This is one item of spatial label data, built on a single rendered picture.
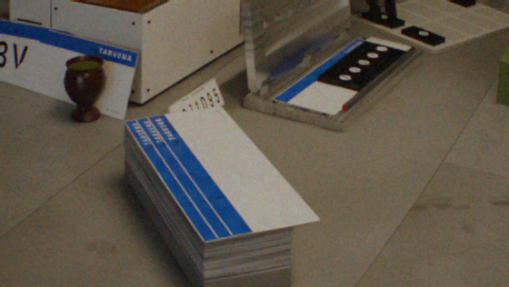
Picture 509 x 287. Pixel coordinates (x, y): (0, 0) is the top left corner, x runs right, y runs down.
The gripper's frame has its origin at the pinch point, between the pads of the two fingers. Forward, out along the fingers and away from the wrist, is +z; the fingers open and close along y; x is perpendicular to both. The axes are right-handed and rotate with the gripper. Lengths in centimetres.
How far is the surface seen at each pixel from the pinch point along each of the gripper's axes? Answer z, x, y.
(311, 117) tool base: 8, -27, -54
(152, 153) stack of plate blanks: 1, -35, -96
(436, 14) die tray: 3.3, -3.6, 16.8
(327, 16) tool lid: -4.4, -7.0, -26.5
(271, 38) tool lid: -5, -13, -49
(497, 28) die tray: 6.5, -18.9, 22.7
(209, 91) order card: 1, -12, -65
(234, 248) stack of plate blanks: 8, -60, -103
